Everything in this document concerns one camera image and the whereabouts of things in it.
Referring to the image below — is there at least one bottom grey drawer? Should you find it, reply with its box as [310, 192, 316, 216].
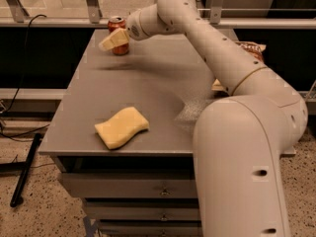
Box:
[97, 220, 202, 237]

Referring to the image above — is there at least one middle grey drawer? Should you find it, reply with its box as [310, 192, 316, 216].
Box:
[83, 198, 200, 221]

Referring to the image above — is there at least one black cable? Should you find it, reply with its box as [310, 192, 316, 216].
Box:
[0, 14, 51, 143]

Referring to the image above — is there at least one top grey drawer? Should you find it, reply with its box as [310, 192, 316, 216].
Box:
[58, 173, 198, 198]

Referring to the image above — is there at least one black stand leg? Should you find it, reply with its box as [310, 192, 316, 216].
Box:
[0, 133, 41, 207]

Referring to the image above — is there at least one grey drawer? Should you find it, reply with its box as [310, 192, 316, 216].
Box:
[83, 198, 200, 221]
[97, 220, 202, 237]
[58, 173, 198, 198]

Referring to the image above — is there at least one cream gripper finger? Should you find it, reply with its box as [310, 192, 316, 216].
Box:
[98, 28, 129, 51]

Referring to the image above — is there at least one brown chip bag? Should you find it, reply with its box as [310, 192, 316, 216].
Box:
[210, 40, 267, 93]

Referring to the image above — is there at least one metal railing frame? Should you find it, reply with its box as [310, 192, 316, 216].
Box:
[0, 0, 316, 30]

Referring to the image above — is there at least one yellow sponge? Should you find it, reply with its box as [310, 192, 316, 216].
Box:
[95, 107, 149, 149]

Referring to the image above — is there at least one grey drawer cabinet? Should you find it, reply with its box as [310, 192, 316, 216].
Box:
[38, 28, 296, 237]

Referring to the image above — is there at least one red coke can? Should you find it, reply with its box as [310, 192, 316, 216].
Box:
[108, 16, 129, 55]

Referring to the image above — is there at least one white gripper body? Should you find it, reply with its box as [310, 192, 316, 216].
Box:
[126, 10, 145, 40]

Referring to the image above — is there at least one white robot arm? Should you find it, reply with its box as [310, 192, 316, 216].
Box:
[100, 0, 308, 237]

